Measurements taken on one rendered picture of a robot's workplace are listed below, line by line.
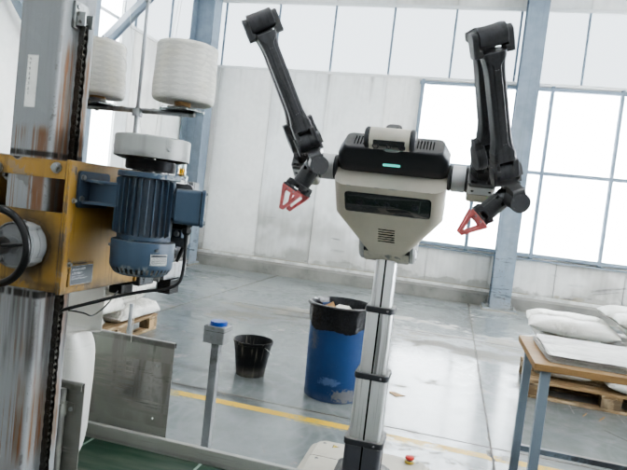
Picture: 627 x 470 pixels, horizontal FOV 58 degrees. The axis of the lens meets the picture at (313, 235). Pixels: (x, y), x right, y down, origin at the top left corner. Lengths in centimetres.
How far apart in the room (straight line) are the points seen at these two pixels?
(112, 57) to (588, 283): 882
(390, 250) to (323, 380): 195
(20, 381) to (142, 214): 49
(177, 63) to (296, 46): 892
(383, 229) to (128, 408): 116
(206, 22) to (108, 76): 918
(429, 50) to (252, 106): 317
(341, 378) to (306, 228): 622
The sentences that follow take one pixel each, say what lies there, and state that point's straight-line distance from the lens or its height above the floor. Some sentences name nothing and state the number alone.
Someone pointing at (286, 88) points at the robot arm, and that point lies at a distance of 179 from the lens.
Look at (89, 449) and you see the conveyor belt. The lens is 222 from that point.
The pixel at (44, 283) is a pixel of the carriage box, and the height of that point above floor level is 105.
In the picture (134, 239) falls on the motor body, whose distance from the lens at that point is 140.
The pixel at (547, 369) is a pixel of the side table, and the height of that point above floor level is 73.
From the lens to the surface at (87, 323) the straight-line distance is 197.
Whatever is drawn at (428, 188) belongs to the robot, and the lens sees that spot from 193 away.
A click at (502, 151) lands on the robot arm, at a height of 151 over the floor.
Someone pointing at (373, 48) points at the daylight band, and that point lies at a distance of 1012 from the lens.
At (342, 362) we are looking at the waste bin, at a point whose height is 29.
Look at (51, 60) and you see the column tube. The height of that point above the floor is 156.
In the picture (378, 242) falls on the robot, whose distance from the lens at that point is 209.
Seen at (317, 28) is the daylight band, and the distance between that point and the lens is 1041.
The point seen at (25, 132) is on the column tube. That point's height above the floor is 139.
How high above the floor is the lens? 130
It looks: 3 degrees down
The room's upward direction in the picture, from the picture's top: 7 degrees clockwise
